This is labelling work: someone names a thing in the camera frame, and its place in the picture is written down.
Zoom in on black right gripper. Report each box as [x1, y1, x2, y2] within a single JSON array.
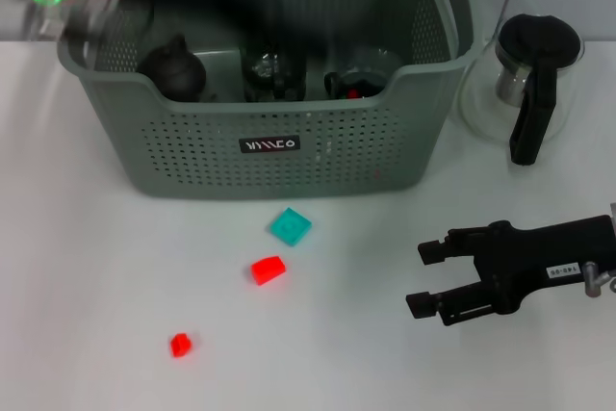
[[405, 215, 616, 328]]

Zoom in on teal square building block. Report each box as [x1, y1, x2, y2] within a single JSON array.
[[267, 207, 313, 248]]

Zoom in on bright red sloped block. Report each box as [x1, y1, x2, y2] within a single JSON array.
[[249, 255, 286, 286]]

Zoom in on small red building block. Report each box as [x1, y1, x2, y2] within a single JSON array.
[[169, 332, 193, 358]]

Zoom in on grey-green perforated storage bin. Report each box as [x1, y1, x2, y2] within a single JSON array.
[[56, 0, 484, 201]]

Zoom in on small black clay teapot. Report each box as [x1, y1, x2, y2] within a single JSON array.
[[139, 34, 208, 103]]

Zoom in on metal plug right gripper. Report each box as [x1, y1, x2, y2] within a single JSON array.
[[583, 261, 616, 297]]

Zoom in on glass teapot black lid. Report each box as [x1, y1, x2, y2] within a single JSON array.
[[456, 13, 586, 167]]

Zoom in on left arm cable with plug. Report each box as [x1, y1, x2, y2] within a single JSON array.
[[33, 0, 66, 41]]

